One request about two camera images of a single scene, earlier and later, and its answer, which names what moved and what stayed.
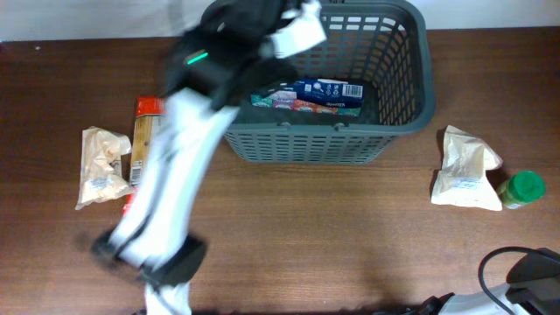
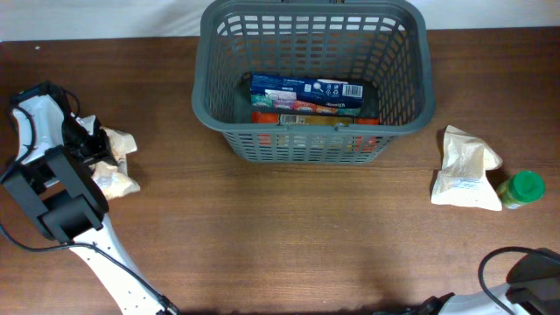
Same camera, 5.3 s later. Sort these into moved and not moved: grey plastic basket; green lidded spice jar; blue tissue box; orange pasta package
Moved: orange pasta package
Not moved: grey plastic basket; green lidded spice jar; blue tissue box
